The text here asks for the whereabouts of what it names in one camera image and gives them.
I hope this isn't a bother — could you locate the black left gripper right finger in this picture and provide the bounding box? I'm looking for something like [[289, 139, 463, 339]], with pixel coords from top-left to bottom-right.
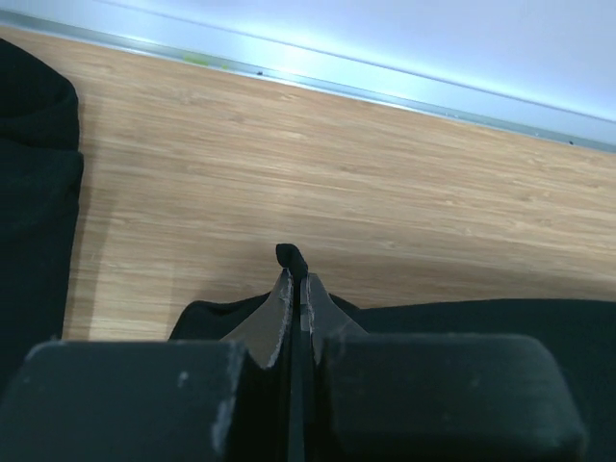
[[302, 273, 587, 461]]

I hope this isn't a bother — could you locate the folded black t shirt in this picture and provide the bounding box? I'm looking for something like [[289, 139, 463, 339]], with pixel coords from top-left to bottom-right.
[[0, 38, 86, 381]]

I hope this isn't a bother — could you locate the black t shirt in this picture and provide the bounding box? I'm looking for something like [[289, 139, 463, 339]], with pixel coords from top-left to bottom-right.
[[170, 243, 616, 462], [0, 38, 86, 381]]

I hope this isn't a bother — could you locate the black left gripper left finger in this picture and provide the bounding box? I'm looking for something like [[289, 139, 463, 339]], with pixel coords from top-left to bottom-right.
[[1, 271, 294, 461]]

